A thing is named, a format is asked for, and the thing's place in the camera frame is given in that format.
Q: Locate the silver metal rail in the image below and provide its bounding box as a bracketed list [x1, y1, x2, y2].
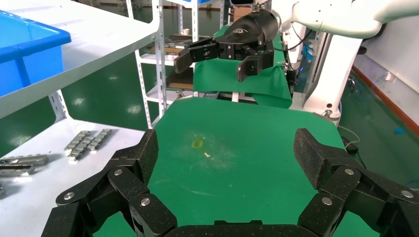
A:
[0, 164, 35, 177]
[0, 154, 49, 166]

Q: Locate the blue plastic bin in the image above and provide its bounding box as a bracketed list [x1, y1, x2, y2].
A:
[0, 9, 72, 98]

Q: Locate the large green tablecloth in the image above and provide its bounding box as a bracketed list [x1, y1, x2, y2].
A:
[93, 96, 380, 237]

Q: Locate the silver metal chain strip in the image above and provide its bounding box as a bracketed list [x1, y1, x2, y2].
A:
[68, 135, 96, 163]
[86, 128, 113, 154]
[64, 130, 91, 157]

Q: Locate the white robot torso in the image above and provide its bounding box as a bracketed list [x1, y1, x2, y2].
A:
[283, 24, 364, 120]

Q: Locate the black power adapter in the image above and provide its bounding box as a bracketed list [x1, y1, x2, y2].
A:
[341, 136, 359, 155]

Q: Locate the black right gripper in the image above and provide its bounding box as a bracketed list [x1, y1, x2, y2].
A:
[173, 9, 282, 83]

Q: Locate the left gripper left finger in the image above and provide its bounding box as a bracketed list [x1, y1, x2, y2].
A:
[41, 128, 178, 237]

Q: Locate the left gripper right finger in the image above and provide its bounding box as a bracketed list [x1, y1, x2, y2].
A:
[293, 128, 419, 237]

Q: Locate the white slotted storage rack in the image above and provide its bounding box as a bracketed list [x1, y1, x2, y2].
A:
[126, 0, 226, 105]

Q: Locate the white thin cable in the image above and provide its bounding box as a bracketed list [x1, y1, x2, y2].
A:
[337, 125, 361, 148]

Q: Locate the brown wooden board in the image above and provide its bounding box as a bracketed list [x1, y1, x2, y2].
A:
[166, 67, 194, 90]

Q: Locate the small green cloth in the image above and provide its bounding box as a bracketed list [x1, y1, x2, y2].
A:
[193, 25, 293, 109]

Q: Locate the brown cardboard box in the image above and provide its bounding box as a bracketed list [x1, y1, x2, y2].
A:
[233, 6, 252, 24]

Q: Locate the dark parts tray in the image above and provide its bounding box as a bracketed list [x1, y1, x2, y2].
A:
[164, 34, 212, 55]

